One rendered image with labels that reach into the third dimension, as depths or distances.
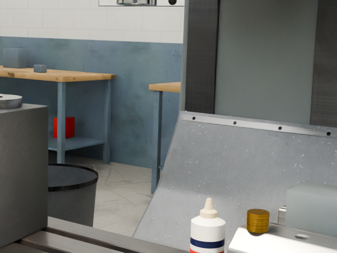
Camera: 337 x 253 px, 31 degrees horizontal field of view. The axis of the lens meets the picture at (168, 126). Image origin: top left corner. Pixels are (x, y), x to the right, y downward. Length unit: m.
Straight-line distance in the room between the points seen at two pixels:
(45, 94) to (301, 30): 5.75
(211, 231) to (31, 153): 0.32
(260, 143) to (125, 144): 5.03
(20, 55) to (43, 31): 0.39
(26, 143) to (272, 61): 0.43
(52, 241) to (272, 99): 0.43
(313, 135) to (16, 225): 0.48
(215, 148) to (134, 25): 4.89
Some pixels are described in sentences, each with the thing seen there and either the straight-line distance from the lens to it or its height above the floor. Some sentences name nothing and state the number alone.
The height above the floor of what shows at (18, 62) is 0.94.
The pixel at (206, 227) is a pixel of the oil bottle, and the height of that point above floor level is 1.03.
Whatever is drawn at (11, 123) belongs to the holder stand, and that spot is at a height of 1.12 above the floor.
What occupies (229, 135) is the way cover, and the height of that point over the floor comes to 1.08.
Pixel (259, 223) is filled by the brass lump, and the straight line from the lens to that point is 0.60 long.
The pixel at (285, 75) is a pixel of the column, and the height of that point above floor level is 1.19.
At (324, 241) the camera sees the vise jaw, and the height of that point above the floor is 1.06.
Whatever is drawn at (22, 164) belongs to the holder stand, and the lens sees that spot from 0.89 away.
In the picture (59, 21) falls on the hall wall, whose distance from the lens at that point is 6.54.
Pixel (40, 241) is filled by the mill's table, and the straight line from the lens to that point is 0.91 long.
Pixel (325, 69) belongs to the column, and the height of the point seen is 1.20.
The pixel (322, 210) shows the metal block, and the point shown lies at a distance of 0.62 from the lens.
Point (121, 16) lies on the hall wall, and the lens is 6.03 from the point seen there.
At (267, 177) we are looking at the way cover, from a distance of 1.02.
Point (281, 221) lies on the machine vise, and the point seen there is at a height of 1.05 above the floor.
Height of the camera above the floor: 1.24
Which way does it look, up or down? 8 degrees down
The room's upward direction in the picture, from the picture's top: 2 degrees clockwise
